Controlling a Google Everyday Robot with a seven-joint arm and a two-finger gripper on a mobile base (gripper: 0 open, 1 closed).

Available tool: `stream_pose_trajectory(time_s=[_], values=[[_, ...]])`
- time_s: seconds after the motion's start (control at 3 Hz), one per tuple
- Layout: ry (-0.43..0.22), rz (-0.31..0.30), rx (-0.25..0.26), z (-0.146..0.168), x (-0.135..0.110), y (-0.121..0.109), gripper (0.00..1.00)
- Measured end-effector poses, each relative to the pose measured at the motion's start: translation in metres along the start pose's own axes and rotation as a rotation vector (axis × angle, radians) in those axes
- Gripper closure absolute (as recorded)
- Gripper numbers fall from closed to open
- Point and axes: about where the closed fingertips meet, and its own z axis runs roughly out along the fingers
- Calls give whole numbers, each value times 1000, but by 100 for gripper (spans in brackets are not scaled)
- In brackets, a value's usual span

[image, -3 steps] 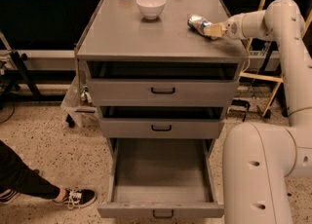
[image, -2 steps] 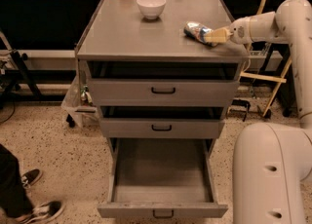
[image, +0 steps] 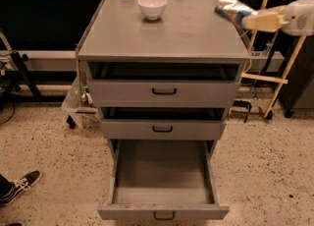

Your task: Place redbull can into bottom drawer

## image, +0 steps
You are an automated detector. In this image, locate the grey drawer cabinet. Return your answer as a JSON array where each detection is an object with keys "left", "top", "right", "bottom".
[{"left": 74, "top": 0, "right": 252, "bottom": 159}]

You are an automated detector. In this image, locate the grey drawer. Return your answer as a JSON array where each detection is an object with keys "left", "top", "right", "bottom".
[
  {"left": 87, "top": 62, "right": 240, "bottom": 108},
  {"left": 98, "top": 140, "right": 230, "bottom": 221},
  {"left": 100, "top": 107, "right": 226, "bottom": 141}
]

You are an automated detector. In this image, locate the clear plastic bin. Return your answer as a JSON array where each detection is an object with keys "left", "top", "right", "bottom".
[{"left": 62, "top": 78, "right": 98, "bottom": 129}]

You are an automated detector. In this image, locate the wooden easel frame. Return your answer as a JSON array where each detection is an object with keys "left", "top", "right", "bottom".
[{"left": 243, "top": 0, "right": 307, "bottom": 120}]

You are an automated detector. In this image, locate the black metal stand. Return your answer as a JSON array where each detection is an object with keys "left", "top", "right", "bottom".
[{"left": 0, "top": 29, "right": 42, "bottom": 101}]

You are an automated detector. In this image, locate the grey top drawer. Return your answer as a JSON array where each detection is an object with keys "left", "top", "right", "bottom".
[{"left": 87, "top": 62, "right": 240, "bottom": 108}]

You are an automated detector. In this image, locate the black trouser leg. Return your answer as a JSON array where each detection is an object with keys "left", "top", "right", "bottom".
[{"left": 0, "top": 174, "right": 14, "bottom": 198}]

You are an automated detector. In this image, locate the white bowl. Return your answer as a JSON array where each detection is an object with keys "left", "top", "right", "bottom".
[{"left": 137, "top": 0, "right": 168, "bottom": 20}]

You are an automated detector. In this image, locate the grey middle drawer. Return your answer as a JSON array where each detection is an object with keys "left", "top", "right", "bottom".
[{"left": 100, "top": 107, "right": 226, "bottom": 141}]

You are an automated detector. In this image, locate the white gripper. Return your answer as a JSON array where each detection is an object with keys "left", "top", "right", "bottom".
[{"left": 241, "top": 0, "right": 314, "bottom": 36}]

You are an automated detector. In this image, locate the grey bottom drawer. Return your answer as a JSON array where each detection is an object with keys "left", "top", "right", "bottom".
[{"left": 98, "top": 140, "right": 230, "bottom": 221}]

